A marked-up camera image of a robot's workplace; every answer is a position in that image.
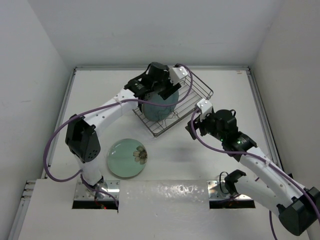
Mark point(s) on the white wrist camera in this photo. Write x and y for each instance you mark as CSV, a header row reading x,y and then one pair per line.
x,y
205,106
177,73

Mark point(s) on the black wire dish rack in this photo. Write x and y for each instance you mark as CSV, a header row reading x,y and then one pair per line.
x,y
193,89

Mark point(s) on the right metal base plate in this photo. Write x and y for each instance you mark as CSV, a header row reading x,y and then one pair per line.
x,y
218,192

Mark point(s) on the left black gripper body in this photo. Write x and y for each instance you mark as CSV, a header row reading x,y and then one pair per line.
x,y
165,81

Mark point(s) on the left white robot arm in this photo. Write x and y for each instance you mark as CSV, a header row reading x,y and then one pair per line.
x,y
83,133

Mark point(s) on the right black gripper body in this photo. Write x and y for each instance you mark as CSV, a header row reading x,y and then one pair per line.
x,y
207,125

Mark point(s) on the metal base plate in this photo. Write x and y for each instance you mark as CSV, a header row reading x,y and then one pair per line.
x,y
82,193
218,192

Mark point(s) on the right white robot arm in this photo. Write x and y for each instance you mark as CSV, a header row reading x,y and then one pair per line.
x,y
296,206

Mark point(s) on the light green flower plate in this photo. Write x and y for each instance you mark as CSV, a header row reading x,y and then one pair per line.
x,y
127,158

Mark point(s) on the plain teal blue plate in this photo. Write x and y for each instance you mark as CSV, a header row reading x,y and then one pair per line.
x,y
162,109

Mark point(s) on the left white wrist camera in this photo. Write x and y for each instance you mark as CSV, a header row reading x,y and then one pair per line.
x,y
177,73

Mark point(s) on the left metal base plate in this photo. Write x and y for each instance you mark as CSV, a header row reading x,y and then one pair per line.
x,y
82,193

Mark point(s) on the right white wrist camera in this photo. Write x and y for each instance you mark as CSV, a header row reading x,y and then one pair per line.
x,y
205,106

